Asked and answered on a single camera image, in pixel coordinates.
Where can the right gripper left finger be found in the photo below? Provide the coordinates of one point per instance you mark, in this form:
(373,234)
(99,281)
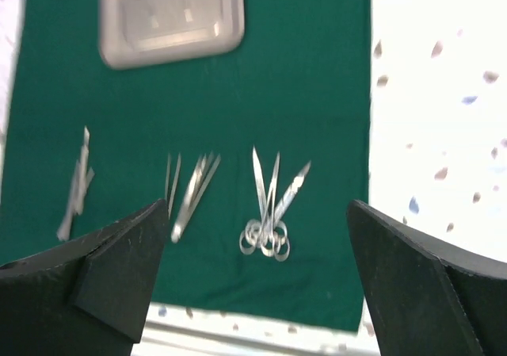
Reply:
(87,296)

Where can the steel hemostat forceps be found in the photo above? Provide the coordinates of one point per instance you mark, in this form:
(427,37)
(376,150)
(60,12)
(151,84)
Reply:
(266,234)

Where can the aluminium mounting rail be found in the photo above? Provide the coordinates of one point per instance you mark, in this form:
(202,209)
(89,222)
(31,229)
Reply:
(172,332)

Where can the stainless steel instrument tray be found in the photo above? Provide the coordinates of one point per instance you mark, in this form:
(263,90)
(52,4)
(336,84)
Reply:
(139,33)

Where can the steel tweezers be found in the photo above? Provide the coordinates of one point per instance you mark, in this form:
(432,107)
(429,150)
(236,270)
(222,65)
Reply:
(210,166)
(171,182)

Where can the steel surgical scissors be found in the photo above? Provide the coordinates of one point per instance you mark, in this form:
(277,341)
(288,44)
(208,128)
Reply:
(252,235)

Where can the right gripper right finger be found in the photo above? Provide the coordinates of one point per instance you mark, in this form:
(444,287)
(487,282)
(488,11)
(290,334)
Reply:
(426,296)

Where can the dark green surgical cloth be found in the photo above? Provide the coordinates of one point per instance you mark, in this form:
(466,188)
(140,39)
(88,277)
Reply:
(298,85)

